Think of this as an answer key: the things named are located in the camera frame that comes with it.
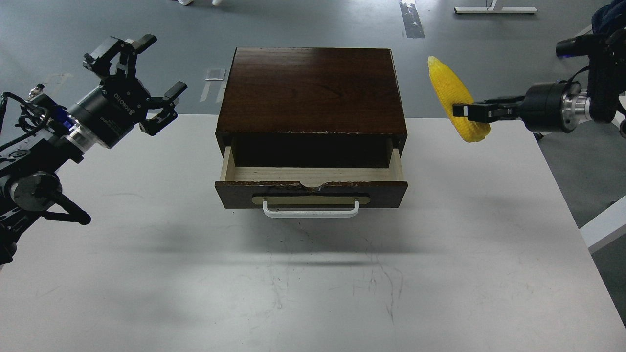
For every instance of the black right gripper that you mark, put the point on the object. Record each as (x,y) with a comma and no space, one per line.
(545,108)

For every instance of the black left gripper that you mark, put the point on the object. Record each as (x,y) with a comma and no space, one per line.
(120,101)

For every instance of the yellow corn cob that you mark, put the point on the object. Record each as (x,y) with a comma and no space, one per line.
(449,90)

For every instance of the wooden drawer with white handle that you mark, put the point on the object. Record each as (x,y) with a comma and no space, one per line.
(326,192)

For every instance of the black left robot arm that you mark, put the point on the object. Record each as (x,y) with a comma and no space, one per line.
(54,135)

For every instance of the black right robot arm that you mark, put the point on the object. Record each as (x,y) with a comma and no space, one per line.
(599,102)

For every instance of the dark wooden drawer cabinet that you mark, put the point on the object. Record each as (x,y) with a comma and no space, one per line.
(312,107)

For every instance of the white desk foot bar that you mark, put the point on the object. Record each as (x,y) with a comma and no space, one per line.
(494,7)

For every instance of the white office chair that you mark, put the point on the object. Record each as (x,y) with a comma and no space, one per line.
(607,19)

